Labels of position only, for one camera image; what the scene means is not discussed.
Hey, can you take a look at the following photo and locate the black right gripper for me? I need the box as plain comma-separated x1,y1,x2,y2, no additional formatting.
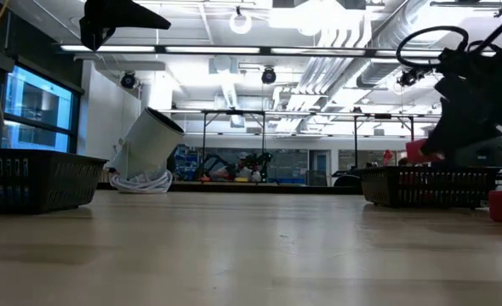
419,45,502,156

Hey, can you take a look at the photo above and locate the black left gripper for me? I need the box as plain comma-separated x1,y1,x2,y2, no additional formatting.
79,0,172,52

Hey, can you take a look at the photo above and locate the pink charger with white face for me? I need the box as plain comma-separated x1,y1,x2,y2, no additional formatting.
405,139,444,165

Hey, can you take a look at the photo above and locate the black monitor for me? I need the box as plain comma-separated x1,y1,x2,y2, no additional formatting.
454,136,502,169

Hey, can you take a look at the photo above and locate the overhead bar with light strips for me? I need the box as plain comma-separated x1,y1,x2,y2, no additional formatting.
59,43,497,60

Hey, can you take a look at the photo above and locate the black plastic mesh basket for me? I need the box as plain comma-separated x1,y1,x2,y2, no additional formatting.
0,147,109,215
354,166,501,210

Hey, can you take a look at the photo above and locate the black chair back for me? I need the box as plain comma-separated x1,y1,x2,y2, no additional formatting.
333,173,362,188

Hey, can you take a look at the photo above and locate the blue lit window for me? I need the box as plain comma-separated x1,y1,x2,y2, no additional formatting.
0,63,82,154

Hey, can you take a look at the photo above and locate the white cylindrical lamp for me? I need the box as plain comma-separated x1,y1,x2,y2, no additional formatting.
112,106,185,180

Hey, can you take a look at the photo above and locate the black ceiling camera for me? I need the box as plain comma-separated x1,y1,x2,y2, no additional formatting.
120,71,138,89
260,66,277,85
397,66,429,88

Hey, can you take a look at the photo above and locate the white ring light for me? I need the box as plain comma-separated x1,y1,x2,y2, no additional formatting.
228,6,254,36

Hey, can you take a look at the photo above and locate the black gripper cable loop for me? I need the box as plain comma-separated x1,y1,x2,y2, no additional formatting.
395,25,470,69

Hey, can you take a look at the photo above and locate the black background rig frame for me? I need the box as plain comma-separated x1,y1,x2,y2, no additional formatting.
351,112,416,170
172,109,266,167

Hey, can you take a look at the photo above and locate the silver ventilation duct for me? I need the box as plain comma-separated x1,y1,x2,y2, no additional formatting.
355,0,448,88

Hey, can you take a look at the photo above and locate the coiled white cable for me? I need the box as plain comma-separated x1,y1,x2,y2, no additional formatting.
109,168,174,195

